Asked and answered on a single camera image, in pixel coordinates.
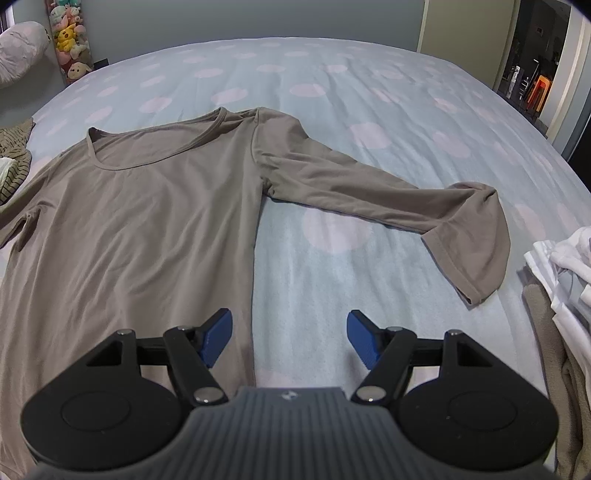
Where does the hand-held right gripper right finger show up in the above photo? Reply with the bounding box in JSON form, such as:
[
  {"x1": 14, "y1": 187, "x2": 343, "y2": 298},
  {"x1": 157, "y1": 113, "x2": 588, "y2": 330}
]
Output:
[{"x1": 346, "y1": 310, "x2": 492, "y2": 407}]

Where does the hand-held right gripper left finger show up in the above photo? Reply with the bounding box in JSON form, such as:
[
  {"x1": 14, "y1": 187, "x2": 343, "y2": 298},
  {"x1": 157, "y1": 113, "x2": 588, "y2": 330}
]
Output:
[{"x1": 85, "y1": 308, "x2": 233, "y2": 407}]

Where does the taupe long-sleeve shirt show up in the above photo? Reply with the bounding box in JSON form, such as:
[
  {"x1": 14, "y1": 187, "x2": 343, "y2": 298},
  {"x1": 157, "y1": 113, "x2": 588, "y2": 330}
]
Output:
[{"x1": 0, "y1": 106, "x2": 511, "y2": 480}]

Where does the taupe folded garment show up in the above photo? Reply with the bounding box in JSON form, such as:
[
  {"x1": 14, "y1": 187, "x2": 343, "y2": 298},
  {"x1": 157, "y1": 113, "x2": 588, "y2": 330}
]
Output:
[{"x1": 522, "y1": 284, "x2": 591, "y2": 480}]

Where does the polka dot bed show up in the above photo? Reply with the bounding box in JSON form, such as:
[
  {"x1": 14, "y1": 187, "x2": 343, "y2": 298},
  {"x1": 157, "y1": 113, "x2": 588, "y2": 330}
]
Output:
[{"x1": 0, "y1": 37, "x2": 591, "y2": 480}]

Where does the brown striped knit sweater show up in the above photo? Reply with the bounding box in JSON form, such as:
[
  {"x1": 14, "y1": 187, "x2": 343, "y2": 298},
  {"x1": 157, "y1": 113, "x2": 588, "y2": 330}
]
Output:
[{"x1": 0, "y1": 117, "x2": 36, "y2": 206}]

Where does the orange stool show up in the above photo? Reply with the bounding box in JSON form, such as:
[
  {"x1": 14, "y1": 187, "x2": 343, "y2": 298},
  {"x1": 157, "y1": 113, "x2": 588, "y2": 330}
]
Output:
[{"x1": 526, "y1": 76, "x2": 552, "y2": 112}]

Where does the cream door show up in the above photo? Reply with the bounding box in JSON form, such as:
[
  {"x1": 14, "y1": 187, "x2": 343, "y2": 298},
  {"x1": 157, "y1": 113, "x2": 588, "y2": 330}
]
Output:
[{"x1": 417, "y1": 0, "x2": 518, "y2": 93}]

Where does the hanging plush toy organizer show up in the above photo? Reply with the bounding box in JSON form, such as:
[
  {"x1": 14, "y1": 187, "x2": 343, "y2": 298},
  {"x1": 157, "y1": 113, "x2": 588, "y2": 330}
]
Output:
[{"x1": 44, "y1": 0, "x2": 95, "y2": 85}]

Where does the white door frame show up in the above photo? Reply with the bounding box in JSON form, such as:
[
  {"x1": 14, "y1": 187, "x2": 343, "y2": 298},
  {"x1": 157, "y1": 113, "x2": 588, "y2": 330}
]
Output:
[{"x1": 547, "y1": 0, "x2": 591, "y2": 158}]

